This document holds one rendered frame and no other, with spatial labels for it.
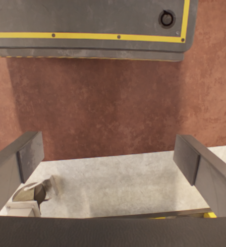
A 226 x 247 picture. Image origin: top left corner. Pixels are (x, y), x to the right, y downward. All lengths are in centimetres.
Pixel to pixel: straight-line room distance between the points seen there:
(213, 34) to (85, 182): 92
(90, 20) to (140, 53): 14
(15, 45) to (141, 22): 32
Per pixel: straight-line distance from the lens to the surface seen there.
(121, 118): 81
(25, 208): 85
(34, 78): 85
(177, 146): 16
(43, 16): 50
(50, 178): 96
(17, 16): 53
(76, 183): 99
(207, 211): 117
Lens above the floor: 78
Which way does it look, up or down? 73 degrees down
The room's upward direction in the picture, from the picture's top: 177 degrees clockwise
